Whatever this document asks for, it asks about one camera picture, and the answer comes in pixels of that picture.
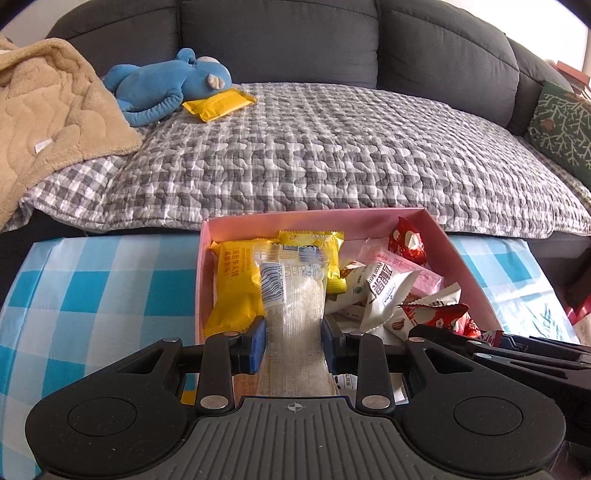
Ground white pecan packet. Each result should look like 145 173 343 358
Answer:
325 260 421 334

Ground yellow snack packet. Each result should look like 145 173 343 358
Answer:
205 239 274 339
182 88 257 123

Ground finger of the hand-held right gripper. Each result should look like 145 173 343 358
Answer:
406 323 591 394
501 333 591 365

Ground white nut kernel packet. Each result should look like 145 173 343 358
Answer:
406 282 463 319

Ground red snack packet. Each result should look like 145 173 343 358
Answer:
399 302 504 348
387 216 428 265

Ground pink cardboard box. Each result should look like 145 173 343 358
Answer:
196 207 505 348

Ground green patterned cushion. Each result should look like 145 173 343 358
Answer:
526 80 591 188

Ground grey checked quilt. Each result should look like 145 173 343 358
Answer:
17 82 591 239

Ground beige fleece blanket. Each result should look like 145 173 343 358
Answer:
0 36 144 232

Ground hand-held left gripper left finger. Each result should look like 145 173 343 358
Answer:
111 317 269 413

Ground blue checked tablecloth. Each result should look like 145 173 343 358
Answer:
0 234 583 480

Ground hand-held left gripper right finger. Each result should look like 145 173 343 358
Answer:
320 317 467 412

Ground dark grey sofa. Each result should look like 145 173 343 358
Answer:
45 0 591 259

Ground clear rice cracker packet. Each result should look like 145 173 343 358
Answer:
253 244 341 398

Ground blue plush toy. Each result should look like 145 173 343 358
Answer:
102 47 233 127

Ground yellow-green snack packet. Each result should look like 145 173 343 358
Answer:
278 229 347 295

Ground red books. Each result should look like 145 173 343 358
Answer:
556 59 591 100

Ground red bag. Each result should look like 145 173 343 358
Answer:
565 294 591 326

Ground pink snack packet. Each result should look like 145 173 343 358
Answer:
357 237 444 297

